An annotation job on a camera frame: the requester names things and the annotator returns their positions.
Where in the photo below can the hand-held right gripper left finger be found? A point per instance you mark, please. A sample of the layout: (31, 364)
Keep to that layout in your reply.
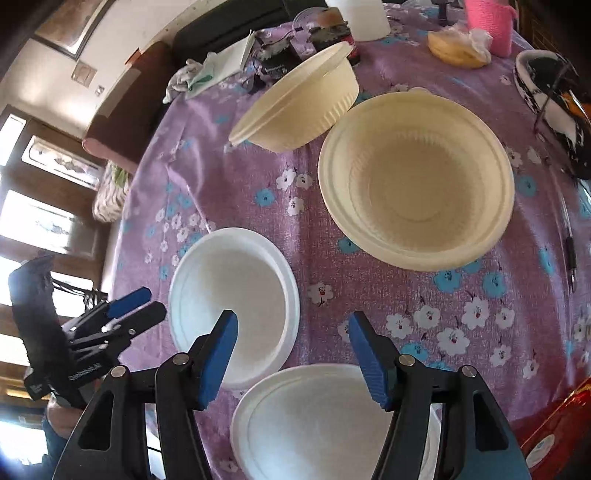
(217, 360)

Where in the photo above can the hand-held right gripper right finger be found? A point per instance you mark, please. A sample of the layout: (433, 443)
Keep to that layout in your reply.
(371, 364)

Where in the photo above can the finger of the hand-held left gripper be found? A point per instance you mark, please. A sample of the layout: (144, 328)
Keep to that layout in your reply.
(131, 301)
(143, 319)

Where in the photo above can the white foam bowl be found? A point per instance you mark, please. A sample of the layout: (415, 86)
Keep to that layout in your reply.
(304, 424)
(231, 286)

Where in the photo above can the cream ribbed bowl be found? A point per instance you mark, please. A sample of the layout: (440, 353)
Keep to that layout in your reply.
(415, 184)
(295, 106)

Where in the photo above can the red plate with gold rim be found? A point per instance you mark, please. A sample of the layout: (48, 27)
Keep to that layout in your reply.
(554, 434)

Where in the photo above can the person's left forearm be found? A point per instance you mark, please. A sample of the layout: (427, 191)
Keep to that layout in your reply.
(53, 447)

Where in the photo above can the person's left hand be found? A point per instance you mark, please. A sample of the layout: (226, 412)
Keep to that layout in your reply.
(67, 415)

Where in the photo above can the purple floral tablecloth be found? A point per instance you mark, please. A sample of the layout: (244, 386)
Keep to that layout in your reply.
(323, 295)

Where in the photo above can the wooden glazed door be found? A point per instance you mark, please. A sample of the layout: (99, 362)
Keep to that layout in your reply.
(51, 194)

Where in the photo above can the brown sofa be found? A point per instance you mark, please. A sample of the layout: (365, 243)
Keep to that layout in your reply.
(124, 110)

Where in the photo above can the black pen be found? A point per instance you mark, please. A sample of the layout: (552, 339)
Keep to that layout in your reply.
(570, 249)

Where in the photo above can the grey white cloth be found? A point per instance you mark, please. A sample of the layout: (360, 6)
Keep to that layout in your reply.
(187, 76)

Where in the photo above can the white paper pad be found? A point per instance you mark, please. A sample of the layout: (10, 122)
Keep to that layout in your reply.
(231, 57)

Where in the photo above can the black sofa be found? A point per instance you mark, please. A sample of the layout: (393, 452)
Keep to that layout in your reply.
(221, 23)

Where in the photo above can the bread in plastic bag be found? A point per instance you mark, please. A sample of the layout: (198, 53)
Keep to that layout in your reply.
(457, 48)

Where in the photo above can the black and red box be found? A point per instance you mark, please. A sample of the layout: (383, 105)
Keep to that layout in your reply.
(337, 34)

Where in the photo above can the white plastic tub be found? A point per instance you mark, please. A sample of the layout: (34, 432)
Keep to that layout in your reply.
(364, 18)

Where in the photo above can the pink knitted pouch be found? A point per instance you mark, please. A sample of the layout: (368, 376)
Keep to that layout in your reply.
(489, 23)

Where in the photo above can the wall plaque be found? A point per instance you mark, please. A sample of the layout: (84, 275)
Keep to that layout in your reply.
(84, 74)

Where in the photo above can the framed wall picture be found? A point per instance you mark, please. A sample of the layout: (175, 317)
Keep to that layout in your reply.
(69, 25)

